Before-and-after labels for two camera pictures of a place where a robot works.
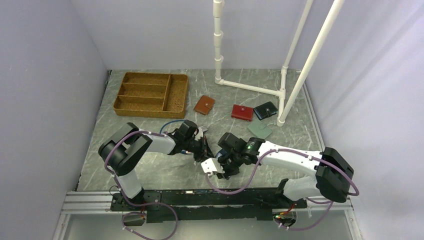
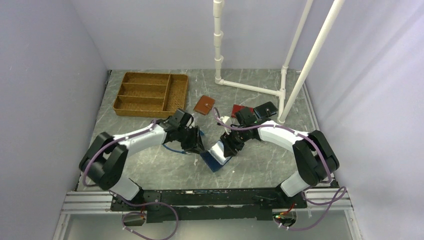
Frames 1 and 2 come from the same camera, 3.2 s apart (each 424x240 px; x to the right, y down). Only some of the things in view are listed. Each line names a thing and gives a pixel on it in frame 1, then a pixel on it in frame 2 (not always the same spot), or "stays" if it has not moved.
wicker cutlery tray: x=152 y=95 stays
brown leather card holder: x=204 y=105 stays
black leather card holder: x=265 y=110 stays
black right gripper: x=227 y=172 to x=230 y=145
